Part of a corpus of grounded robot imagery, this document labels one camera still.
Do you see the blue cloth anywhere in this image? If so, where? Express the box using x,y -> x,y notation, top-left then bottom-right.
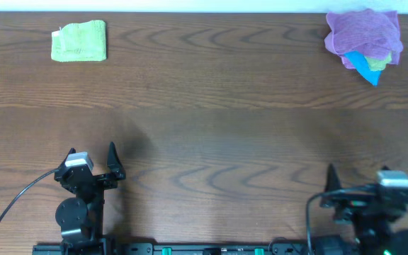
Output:
344,51 -> 382,86

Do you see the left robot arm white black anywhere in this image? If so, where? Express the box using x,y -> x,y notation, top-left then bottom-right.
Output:
54,142 -> 126,254

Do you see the yellow-green small cloth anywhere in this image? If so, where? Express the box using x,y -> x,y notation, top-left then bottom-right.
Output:
365,52 -> 392,72

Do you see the green clamp on rail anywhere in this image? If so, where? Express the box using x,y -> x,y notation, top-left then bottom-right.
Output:
254,248 -> 264,255
161,247 -> 172,255

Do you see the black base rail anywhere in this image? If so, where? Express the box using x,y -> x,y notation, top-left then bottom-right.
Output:
32,242 -> 307,255

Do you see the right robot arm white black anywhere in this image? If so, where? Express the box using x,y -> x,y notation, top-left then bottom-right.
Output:
305,164 -> 408,255

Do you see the camera cable black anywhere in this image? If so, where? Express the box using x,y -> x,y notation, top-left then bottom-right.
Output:
305,184 -> 375,255
0,169 -> 62,255

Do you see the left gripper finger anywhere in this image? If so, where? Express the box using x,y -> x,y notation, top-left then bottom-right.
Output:
59,147 -> 76,169
106,142 -> 126,180

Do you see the left camera cable black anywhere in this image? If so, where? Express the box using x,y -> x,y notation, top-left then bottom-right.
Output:
0,169 -> 62,255

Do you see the right camera cable black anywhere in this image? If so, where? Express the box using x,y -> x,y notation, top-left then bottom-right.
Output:
305,184 -> 375,255

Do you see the purple cloth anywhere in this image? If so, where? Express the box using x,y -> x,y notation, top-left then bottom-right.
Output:
324,8 -> 404,69

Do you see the green microfiber cloth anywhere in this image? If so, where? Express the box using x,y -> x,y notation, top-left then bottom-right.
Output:
51,20 -> 107,62

